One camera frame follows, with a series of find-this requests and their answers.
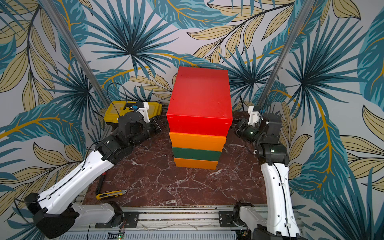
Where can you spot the aluminium corner post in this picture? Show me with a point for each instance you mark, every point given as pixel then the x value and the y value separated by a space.
pixel 296 28
pixel 59 22

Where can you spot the yellow utility knife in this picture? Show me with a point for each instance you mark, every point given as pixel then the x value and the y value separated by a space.
pixel 112 194

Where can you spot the green shoebox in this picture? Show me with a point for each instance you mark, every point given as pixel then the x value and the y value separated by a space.
pixel 193 154

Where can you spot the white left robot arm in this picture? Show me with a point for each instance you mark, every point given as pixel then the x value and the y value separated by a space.
pixel 54 212

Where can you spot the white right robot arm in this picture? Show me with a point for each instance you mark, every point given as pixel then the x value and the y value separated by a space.
pixel 280 223

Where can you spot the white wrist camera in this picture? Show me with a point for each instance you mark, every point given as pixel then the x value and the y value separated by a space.
pixel 254 116
pixel 142 108

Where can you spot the left aluminium corner post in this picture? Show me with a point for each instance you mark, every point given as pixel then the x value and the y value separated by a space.
pixel 59 22

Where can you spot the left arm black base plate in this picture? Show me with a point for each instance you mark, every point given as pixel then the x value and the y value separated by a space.
pixel 125 220

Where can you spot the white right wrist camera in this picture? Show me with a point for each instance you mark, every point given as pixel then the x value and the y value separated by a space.
pixel 254 116

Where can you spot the small orange shoebox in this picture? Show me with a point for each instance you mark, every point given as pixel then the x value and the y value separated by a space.
pixel 198 164

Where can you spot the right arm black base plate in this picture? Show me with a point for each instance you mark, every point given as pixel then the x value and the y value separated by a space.
pixel 226 219

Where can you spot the red pipe wrench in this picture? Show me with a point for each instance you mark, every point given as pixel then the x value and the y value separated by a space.
pixel 100 183

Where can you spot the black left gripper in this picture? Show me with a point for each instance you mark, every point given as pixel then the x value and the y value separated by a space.
pixel 158 124

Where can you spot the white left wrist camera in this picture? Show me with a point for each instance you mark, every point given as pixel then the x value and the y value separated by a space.
pixel 142 108

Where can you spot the red shoebox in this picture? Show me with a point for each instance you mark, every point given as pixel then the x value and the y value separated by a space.
pixel 201 102

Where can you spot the yellow black plastic toolbox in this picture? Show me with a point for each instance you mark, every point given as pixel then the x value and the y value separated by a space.
pixel 120 108

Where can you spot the right aluminium corner post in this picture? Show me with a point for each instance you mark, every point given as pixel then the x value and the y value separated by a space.
pixel 296 28

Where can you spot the large orange shoebox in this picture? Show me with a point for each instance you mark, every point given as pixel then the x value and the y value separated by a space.
pixel 198 142

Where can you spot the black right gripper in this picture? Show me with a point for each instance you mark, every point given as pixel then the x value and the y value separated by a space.
pixel 240 127

